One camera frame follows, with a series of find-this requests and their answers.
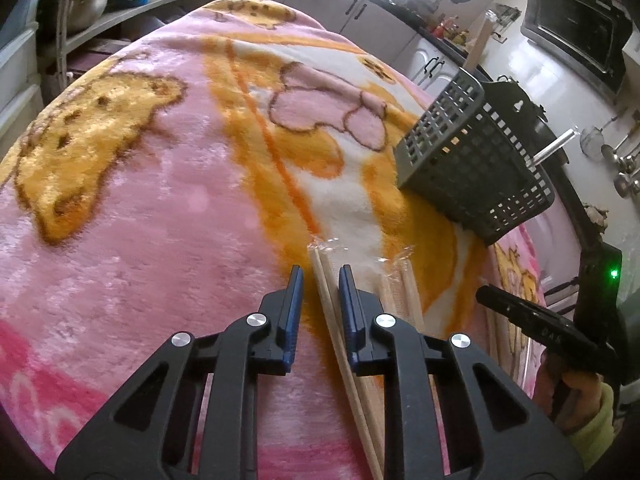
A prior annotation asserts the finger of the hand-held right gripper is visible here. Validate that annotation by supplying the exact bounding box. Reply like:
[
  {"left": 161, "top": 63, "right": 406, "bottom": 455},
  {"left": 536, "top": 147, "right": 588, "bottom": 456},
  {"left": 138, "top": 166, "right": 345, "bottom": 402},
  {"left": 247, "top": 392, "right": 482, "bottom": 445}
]
[{"left": 475, "top": 285, "right": 541, "bottom": 328}]

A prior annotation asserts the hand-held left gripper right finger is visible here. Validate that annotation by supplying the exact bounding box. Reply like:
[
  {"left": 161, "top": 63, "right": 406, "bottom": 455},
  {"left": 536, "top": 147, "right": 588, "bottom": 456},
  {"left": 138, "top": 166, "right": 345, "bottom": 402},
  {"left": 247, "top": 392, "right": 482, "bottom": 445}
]
[{"left": 339, "top": 265, "right": 586, "bottom": 480}]

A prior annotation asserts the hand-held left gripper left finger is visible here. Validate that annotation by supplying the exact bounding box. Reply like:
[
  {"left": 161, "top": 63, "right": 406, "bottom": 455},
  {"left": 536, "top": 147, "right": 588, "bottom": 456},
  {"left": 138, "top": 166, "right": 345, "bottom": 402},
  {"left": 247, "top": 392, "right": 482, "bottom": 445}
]
[{"left": 55, "top": 266, "right": 306, "bottom": 480}]

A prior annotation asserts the grey slotted utensil basket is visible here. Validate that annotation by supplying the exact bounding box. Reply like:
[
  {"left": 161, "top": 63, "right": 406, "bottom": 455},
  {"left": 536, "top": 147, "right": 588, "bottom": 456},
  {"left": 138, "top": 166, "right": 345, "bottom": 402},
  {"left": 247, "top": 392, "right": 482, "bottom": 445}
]
[{"left": 395, "top": 67, "right": 556, "bottom": 247}]

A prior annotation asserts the person's right forearm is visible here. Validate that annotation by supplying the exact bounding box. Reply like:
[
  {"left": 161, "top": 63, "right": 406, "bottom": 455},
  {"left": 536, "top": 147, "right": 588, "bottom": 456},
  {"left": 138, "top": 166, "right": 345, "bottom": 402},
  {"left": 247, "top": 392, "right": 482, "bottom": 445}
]
[{"left": 562, "top": 382, "right": 617, "bottom": 461}]

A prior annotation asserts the person's right hand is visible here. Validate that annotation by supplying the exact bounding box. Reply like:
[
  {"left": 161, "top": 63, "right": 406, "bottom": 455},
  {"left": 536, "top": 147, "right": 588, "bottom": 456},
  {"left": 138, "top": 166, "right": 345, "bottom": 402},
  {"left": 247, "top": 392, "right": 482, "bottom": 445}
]
[{"left": 535, "top": 352, "right": 603, "bottom": 433}]

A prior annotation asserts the pale lumpy produce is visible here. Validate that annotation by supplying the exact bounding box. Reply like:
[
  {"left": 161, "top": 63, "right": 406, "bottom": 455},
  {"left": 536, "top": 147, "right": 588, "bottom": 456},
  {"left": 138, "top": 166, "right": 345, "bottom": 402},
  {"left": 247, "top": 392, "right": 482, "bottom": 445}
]
[{"left": 582, "top": 204, "right": 610, "bottom": 233}]

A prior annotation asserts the hanging metal ladle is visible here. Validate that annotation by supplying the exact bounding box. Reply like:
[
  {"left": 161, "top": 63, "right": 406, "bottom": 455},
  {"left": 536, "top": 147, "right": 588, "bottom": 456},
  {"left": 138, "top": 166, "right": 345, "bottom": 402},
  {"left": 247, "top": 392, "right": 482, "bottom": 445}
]
[
  {"left": 601, "top": 127, "right": 638, "bottom": 161},
  {"left": 614, "top": 157, "right": 640, "bottom": 198}
]

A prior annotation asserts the hanging metal strainer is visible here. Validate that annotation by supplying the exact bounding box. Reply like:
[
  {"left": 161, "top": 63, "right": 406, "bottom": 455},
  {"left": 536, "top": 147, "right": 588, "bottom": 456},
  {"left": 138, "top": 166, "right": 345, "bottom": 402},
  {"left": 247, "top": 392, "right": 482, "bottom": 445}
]
[{"left": 579, "top": 115, "right": 621, "bottom": 161}]

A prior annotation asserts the pink printed blanket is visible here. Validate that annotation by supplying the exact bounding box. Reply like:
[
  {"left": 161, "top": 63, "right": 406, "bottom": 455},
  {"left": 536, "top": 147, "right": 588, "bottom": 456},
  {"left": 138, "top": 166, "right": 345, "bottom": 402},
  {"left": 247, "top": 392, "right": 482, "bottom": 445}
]
[{"left": 0, "top": 0, "right": 551, "bottom": 480}]

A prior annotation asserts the cluster of condiment bottles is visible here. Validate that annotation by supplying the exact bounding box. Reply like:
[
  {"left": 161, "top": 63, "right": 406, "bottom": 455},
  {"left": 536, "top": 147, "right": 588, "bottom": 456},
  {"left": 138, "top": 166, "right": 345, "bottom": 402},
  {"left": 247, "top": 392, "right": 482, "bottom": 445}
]
[{"left": 427, "top": 12, "right": 473, "bottom": 46}]

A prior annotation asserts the black countertop oven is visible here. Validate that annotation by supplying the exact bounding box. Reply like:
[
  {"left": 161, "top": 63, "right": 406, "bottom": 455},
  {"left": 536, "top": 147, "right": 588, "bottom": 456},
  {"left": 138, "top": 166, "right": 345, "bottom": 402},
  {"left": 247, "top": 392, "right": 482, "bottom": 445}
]
[{"left": 520, "top": 0, "right": 632, "bottom": 106}]

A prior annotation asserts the wooden shelf unit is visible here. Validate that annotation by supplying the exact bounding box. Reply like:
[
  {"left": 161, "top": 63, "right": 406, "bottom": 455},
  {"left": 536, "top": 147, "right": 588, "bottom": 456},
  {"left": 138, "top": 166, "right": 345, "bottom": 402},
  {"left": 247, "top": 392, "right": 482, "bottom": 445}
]
[{"left": 37, "top": 0, "right": 221, "bottom": 81}]

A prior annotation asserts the metal utensil handle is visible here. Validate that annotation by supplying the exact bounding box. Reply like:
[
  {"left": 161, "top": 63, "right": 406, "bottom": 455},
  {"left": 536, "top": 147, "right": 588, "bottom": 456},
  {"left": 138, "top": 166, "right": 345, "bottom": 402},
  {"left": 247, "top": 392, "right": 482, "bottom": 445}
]
[{"left": 532, "top": 129, "right": 577, "bottom": 167}]

